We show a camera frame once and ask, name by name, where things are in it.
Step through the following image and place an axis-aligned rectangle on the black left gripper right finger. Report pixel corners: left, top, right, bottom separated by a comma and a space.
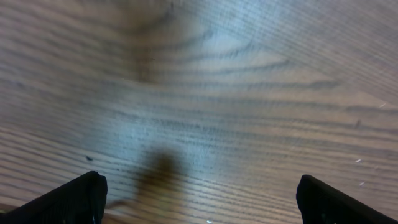
296, 175, 397, 224

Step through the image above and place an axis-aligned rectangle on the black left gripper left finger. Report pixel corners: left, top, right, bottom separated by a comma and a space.
1, 171, 108, 224

